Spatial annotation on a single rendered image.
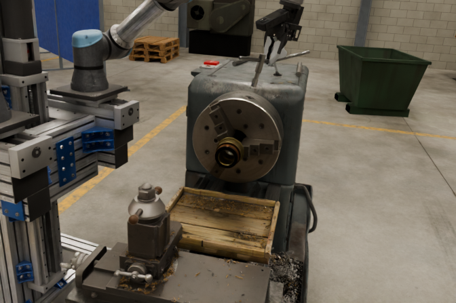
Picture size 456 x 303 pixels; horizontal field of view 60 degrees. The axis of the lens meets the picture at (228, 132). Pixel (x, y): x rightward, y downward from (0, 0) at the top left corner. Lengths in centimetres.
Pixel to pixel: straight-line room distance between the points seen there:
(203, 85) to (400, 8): 1012
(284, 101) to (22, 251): 123
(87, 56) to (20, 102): 31
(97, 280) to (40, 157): 51
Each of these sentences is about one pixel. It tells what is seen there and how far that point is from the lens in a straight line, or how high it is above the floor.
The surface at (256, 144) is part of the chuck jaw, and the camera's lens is 132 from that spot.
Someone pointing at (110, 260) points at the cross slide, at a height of 97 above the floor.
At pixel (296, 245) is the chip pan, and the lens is 185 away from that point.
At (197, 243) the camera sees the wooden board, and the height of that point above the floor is 89.
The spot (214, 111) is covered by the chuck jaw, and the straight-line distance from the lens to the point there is 133.
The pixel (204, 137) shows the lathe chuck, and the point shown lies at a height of 108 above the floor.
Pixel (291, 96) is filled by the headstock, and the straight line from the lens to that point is 149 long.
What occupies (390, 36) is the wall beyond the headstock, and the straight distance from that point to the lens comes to 1147.
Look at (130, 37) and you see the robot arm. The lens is 173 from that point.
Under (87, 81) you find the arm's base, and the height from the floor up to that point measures 120.
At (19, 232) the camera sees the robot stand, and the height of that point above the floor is 61.
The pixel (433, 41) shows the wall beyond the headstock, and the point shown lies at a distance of 1169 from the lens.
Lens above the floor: 157
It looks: 19 degrees down
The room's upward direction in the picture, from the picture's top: 3 degrees clockwise
